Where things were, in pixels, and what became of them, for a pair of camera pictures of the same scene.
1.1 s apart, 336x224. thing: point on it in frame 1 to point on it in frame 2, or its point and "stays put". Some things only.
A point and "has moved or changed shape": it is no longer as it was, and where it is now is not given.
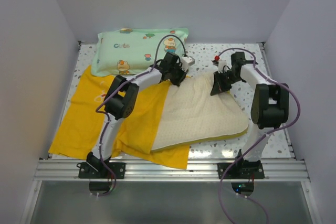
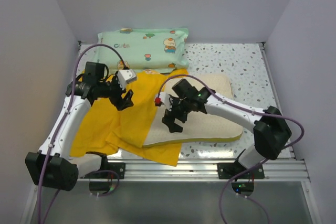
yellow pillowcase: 82,125 has moved or changed shape
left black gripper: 183,75 to 121,103
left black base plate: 85,171 stays put
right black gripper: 218,87 to 169,120
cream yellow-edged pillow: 190,115 has moved or changed shape
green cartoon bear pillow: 124,51 stays put
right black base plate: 241,171 stays put
